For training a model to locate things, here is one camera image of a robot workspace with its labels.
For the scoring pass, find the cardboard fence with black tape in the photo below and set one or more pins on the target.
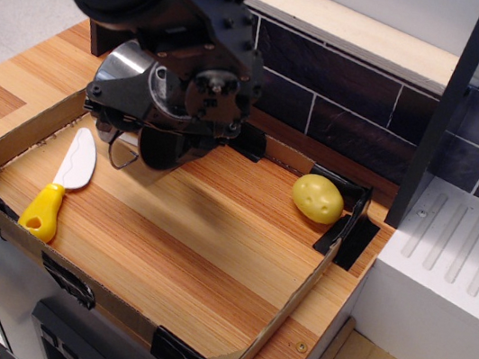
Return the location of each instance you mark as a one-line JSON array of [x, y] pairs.
[[210, 260]]

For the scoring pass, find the white drainer sink unit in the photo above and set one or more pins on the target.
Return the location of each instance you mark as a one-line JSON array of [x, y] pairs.
[[420, 299]]

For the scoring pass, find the toy knife yellow handle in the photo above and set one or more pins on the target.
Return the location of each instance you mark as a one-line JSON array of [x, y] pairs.
[[75, 171]]

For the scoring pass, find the yellow toy potato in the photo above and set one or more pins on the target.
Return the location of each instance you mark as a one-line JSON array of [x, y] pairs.
[[318, 199]]

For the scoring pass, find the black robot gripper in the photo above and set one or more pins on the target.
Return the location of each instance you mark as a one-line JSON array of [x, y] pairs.
[[217, 99]]

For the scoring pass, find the shiny metal pot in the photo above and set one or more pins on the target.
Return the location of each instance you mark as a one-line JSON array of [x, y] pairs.
[[148, 99]]

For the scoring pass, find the dark shelf frame with ledge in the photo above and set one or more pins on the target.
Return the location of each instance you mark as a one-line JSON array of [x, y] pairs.
[[355, 118]]

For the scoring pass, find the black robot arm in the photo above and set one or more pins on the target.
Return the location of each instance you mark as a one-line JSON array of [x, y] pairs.
[[186, 36]]

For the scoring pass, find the black oven front panel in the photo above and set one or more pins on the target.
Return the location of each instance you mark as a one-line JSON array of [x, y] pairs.
[[66, 335]]

